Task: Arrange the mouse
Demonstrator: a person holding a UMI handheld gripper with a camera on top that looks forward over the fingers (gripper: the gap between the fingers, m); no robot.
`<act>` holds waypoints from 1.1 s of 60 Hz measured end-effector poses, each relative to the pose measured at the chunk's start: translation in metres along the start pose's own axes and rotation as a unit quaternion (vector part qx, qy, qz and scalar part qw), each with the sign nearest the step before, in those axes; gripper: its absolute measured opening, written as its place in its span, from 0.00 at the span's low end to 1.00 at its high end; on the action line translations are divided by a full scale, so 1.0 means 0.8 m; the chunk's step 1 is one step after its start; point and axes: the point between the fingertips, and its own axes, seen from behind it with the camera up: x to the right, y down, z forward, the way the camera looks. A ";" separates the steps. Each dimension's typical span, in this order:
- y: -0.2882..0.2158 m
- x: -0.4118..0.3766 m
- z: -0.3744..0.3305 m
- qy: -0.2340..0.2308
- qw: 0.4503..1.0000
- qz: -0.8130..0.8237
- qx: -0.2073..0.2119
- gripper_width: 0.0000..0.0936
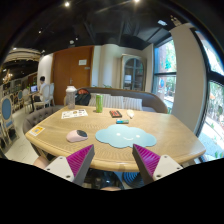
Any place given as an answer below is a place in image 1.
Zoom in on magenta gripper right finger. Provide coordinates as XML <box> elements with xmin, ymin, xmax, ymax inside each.
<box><xmin>132</xmin><ymin>144</ymin><xmax>182</xmax><ymax>185</ymax></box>

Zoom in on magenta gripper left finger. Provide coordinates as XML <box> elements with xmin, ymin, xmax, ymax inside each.
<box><xmin>45</xmin><ymin>145</ymin><xmax>95</xmax><ymax>186</ymax></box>

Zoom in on pink and grey computer mouse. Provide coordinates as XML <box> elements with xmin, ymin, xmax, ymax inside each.
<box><xmin>66</xmin><ymin>130</ymin><xmax>88</xmax><ymax>143</ymax></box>

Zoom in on light blue cloud mouse pad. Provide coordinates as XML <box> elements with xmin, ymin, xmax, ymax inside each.
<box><xmin>95</xmin><ymin>124</ymin><xmax>157</xmax><ymax>148</ymax></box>

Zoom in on yellow and white sticker card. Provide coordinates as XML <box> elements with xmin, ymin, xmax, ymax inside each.
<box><xmin>29</xmin><ymin>126</ymin><xmax>45</xmax><ymax>136</ymax></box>

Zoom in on small teal packet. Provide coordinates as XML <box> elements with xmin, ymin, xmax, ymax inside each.
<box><xmin>116</xmin><ymin>119</ymin><xmax>129</xmax><ymax>124</ymax></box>

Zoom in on white printed leaflet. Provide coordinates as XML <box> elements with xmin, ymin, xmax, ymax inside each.
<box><xmin>61</xmin><ymin>109</ymin><xmax>88</xmax><ymax>119</ymax></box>

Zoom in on small cream white object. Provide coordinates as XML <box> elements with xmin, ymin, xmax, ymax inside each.
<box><xmin>127</xmin><ymin>109</ymin><xmax>134</xmax><ymax>119</ymax></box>

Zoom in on grey tufted armchair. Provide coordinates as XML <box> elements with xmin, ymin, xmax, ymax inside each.
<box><xmin>23</xmin><ymin>107</ymin><xmax>58</xmax><ymax>134</ymax></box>

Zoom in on dark red rectangular box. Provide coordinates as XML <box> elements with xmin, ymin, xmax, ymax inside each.
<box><xmin>109</xmin><ymin>110</ymin><xmax>122</xmax><ymax>118</ymax></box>

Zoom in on green drink can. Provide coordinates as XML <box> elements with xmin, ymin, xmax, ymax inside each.
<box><xmin>96</xmin><ymin>94</ymin><xmax>103</xmax><ymax>113</ymax></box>

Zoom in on black backpack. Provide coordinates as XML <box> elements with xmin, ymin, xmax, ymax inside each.
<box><xmin>75</xmin><ymin>89</ymin><xmax>91</xmax><ymax>106</ymax></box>

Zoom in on blue backed white chair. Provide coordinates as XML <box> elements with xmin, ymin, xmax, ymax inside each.
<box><xmin>0</xmin><ymin>96</ymin><xmax>17</xmax><ymax>144</ymax></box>

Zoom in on striped white cushion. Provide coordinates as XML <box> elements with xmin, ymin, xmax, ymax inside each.
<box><xmin>89</xmin><ymin>93</ymin><xmax>124</xmax><ymax>109</ymax></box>

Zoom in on clear shaker bottle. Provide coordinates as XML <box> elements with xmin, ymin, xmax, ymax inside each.
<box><xmin>66</xmin><ymin>86</ymin><xmax>76</xmax><ymax>110</ymax></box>

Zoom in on white chair by person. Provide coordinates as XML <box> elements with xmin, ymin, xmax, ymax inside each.
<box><xmin>33</xmin><ymin>84</ymin><xmax>50</xmax><ymax>110</ymax></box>

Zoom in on seated person in white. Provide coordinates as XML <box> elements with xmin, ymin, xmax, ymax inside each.
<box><xmin>33</xmin><ymin>76</ymin><xmax>46</xmax><ymax>102</ymax></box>

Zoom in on arched glass display cabinet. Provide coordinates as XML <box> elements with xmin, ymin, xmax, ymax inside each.
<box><xmin>120</xmin><ymin>54</ymin><xmax>146</xmax><ymax>91</ymax></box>

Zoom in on orange wooden door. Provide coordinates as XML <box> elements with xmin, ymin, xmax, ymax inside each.
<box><xmin>52</xmin><ymin>46</ymin><xmax>94</xmax><ymax>105</ymax></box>

